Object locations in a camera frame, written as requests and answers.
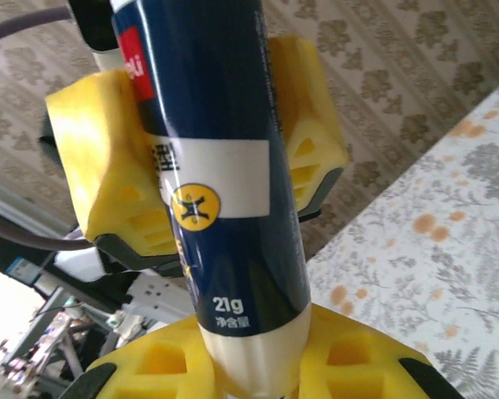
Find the white perforated metal frame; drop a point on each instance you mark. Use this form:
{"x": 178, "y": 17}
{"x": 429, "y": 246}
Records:
{"x": 158, "y": 299}

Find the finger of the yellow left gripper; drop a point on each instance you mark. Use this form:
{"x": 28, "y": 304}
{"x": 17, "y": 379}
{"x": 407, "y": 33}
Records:
{"x": 100, "y": 158}
{"x": 312, "y": 116}

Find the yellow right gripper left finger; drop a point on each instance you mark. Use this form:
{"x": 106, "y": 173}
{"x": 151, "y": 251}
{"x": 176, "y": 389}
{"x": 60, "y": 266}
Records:
{"x": 158, "y": 365}

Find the blue glue stick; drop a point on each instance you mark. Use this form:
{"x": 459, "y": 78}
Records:
{"x": 233, "y": 249}

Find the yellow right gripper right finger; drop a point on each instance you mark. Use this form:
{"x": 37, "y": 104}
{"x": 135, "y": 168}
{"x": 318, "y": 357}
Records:
{"x": 357, "y": 365}

